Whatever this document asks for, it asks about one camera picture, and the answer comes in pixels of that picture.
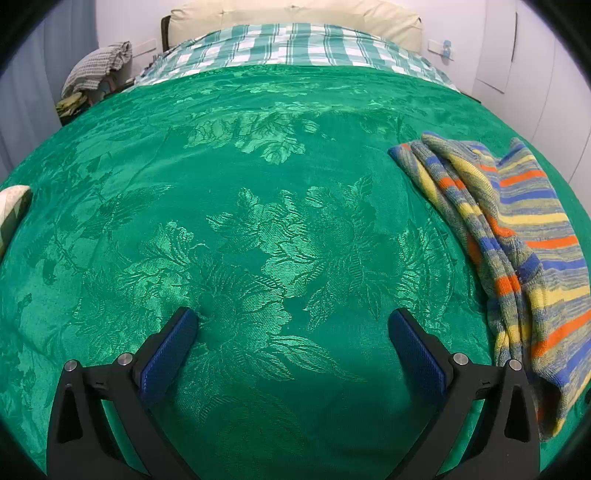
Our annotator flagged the grey checked cloth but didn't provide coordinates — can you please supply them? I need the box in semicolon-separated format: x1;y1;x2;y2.
61;41;134;99

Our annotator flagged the blue-grey curtain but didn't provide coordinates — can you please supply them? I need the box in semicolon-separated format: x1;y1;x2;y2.
0;18;99;171

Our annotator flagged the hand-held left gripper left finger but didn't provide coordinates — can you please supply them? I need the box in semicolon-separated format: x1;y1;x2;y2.
46;307;199;480

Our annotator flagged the cream padded headboard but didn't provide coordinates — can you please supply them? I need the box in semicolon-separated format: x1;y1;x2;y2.
167;0;423;51

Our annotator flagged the white cabinet door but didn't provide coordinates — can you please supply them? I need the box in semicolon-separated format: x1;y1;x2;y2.
475;0;519;94

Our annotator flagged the yellow-green cloth pile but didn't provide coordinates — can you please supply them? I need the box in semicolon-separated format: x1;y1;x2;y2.
56;91;87;119

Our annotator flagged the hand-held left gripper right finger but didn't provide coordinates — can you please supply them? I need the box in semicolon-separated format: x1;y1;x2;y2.
388;308;541;480

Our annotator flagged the green checked bedsheet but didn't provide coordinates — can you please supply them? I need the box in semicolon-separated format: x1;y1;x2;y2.
122;22;458;93

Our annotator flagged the striped knit sweater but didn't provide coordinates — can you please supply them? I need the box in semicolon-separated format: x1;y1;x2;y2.
388;130;591;442

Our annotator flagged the green floral blanket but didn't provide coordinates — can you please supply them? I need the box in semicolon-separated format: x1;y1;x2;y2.
0;65;591;480

